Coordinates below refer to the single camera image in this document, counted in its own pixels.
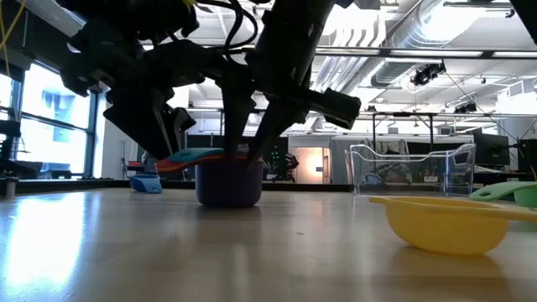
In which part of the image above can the small light blue measuring cup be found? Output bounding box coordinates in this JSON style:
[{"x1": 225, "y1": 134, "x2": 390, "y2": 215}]
[{"x1": 128, "y1": 174, "x2": 164, "y2": 195}]

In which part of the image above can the yellow hanging cable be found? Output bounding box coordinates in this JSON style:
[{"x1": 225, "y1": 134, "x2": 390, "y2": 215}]
[{"x1": 0, "y1": 0, "x2": 26, "y2": 76}]

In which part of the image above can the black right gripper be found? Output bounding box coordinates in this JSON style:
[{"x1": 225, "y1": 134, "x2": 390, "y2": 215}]
[{"x1": 220, "y1": 0, "x2": 336, "y2": 163}]

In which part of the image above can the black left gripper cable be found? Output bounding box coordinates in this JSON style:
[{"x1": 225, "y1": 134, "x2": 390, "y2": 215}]
[{"x1": 196, "y1": 0, "x2": 259, "y2": 51}]

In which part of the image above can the orange measuring cup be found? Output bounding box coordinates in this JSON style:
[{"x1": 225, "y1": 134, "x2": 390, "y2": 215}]
[{"x1": 157, "y1": 154, "x2": 253, "y2": 174}]

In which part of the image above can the clear plastic basket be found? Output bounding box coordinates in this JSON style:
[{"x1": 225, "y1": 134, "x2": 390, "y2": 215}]
[{"x1": 349, "y1": 143, "x2": 477, "y2": 196}]

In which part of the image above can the large bright window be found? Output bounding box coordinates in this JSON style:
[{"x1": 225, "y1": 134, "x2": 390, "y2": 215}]
[{"x1": 16, "y1": 62, "x2": 100, "y2": 177}]

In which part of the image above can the black computer monitor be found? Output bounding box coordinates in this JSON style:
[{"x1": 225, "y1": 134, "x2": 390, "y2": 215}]
[{"x1": 473, "y1": 133, "x2": 511, "y2": 167}]

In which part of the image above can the silver ceiling air duct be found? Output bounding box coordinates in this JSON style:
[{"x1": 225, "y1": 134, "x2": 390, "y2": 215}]
[{"x1": 371, "y1": 0, "x2": 487, "y2": 87}]

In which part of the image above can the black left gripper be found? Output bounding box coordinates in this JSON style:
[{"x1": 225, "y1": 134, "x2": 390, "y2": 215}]
[{"x1": 60, "y1": 18, "x2": 227, "y2": 160}]

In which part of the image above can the teal blue measuring cup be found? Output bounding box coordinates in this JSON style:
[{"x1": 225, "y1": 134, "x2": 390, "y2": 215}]
[{"x1": 167, "y1": 147, "x2": 226, "y2": 164}]

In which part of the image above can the black aluminium table frame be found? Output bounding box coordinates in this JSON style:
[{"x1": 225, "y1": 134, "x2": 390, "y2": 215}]
[{"x1": 16, "y1": 178, "x2": 357, "y2": 194}]

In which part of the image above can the yellow measuring cup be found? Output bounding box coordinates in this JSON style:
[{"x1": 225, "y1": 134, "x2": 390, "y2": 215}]
[{"x1": 368, "y1": 195, "x2": 537, "y2": 256}]

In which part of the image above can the dark blue measuring cup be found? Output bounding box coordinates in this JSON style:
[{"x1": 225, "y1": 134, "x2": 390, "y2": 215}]
[{"x1": 195, "y1": 161, "x2": 264, "y2": 208}]

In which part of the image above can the black background table frame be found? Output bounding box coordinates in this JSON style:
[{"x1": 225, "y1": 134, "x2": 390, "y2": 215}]
[{"x1": 371, "y1": 111, "x2": 435, "y2": 152}]

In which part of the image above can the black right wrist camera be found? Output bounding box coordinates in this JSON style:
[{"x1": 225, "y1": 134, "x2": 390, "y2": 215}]
[{"x1": 310, "y1": 87, "x2": 362, "y2": 130}]

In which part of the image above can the green measuring cup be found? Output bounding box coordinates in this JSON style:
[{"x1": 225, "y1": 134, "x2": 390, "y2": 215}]
[{"x1": 468, "y1": 180, "x2": 537, "y2": 209}]

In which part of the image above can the black ceiling camera cluster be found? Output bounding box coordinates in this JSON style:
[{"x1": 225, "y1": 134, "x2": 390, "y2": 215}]
[{"x1": 410, "y1": 61, "x2": 446, "y2": 87}]

